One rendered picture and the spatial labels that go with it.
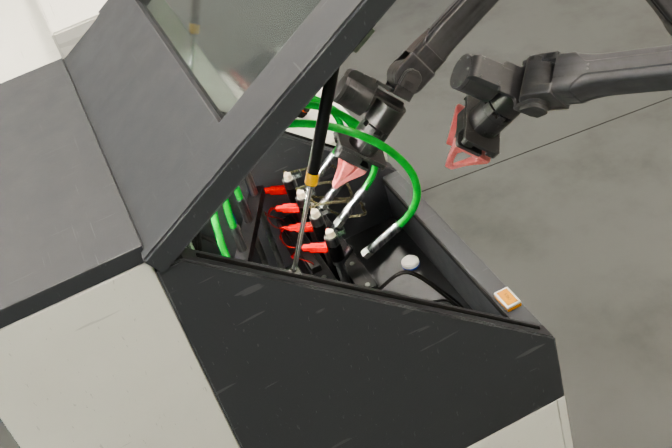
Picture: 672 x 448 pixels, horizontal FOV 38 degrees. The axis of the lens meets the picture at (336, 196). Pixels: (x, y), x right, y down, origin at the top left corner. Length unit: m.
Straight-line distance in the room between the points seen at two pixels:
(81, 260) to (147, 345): 0.17
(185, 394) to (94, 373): 0.15
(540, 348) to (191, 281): 0.69
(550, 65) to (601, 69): 0.09
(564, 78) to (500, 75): 0.11
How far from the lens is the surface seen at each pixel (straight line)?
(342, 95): 1.72
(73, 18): 1.97
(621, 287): 3.25
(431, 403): 1.74
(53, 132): 1.71
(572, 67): 1.42
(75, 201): 1.49
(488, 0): 1.77
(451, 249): 2.01
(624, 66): 1.37
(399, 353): 1.63
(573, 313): 3.18
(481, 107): 1.54
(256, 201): 2.04
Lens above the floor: 2.25
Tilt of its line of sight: 35 degrees down
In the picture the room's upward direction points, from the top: 18 degrees counter-clockwise
